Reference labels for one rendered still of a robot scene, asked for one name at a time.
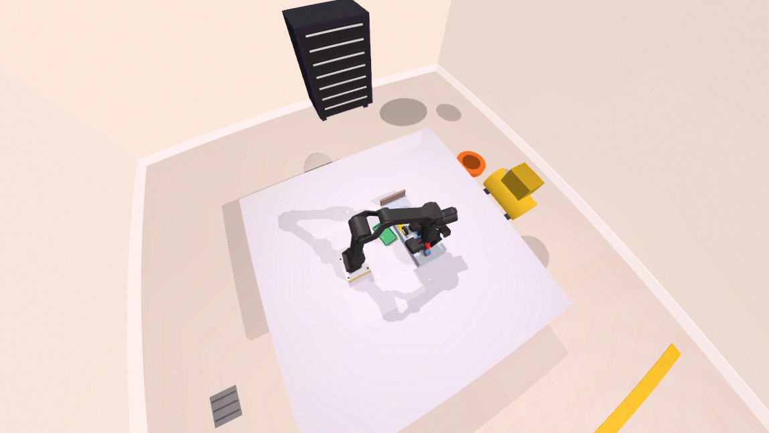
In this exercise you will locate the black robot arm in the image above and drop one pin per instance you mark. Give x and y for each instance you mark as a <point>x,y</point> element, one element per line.
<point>429,216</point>

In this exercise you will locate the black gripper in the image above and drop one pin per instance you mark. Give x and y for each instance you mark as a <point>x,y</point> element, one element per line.
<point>419,244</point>

